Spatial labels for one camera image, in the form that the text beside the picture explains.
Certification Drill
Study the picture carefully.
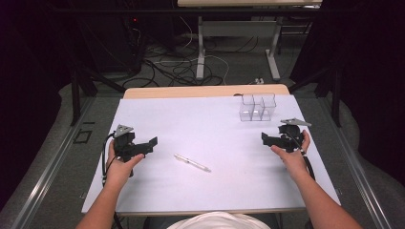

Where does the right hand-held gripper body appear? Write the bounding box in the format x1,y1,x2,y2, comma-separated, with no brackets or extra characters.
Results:
266,117,312,154

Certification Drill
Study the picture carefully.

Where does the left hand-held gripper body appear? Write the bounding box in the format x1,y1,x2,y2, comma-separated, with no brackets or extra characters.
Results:
113,124,154,163

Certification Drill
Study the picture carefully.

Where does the clear acrylic pen holder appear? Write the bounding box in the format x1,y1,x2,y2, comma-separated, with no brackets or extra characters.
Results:
239,93,277,122

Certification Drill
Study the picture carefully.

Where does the white pen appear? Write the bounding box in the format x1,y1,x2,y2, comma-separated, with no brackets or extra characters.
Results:
173,154,212,174

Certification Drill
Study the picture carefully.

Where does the person's right hand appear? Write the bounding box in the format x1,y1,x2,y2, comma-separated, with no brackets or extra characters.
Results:
270,129,311,180

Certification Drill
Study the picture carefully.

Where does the person's left hand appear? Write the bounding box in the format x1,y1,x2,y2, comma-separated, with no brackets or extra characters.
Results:
105,139,145,189

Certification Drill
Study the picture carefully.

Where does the white paper sheet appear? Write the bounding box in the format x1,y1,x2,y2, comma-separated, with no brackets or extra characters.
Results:
81,94,341,214

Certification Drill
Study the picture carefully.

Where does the black metal stand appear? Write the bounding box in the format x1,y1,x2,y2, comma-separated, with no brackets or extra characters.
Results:
288,3,343,128
47,3,128,127

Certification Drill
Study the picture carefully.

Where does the person's white shirt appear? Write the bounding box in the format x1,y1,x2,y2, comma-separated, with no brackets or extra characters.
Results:
166,211,271,229

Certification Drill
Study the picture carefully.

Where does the black computer tower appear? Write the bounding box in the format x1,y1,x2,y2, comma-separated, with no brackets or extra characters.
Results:
79,12,144,75

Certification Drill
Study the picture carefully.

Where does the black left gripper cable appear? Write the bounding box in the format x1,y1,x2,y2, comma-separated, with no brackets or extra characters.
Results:
100,133,135,229

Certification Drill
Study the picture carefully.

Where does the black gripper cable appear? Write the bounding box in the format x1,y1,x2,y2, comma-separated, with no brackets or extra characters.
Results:
100,133,135,229
286,129,317,181

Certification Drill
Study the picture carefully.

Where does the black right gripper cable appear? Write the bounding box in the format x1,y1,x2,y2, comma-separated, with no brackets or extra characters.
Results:
286,129,317,181

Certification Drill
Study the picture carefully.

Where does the bundle of floor cables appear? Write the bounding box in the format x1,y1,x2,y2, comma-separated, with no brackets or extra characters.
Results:
122,15,260,89

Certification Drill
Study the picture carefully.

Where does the white frame desk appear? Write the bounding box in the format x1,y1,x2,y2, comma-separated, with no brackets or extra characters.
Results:
177,0,323,82

